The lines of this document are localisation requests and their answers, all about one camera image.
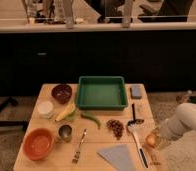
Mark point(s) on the orange plastic bowl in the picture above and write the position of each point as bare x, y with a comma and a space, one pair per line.
38, 144

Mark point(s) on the green chili pepper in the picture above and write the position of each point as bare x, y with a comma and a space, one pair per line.
91, 117

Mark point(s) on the white paper cup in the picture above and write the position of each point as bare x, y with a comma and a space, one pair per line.
45, 109

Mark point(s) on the black marker pen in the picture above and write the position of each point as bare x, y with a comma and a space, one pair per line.
133, 112

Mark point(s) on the bunch of dark grapes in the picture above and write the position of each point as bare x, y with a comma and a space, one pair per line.
116, 127

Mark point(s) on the dark red bowl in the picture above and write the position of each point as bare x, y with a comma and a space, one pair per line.
62, 93

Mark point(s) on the small metal cup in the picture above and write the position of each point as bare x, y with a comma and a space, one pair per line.
65, 133

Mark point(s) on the blue sponge block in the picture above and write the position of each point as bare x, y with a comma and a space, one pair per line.
135, 92

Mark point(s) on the yellow-orange apple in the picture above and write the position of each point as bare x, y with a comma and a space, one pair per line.
151, 140

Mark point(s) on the black office chair base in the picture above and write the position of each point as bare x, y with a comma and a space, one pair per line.
5, 121

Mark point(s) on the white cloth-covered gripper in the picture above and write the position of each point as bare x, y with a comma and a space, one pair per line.
171, 129

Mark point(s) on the grey-blue folded cloth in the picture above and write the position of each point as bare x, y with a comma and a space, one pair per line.
118, 156

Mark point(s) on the green plastic tray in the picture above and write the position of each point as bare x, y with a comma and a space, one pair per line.
101, 93

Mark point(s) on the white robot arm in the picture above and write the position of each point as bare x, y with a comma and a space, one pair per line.
186, 112

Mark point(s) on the yellow corn cob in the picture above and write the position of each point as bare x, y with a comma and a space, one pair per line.
67, 111

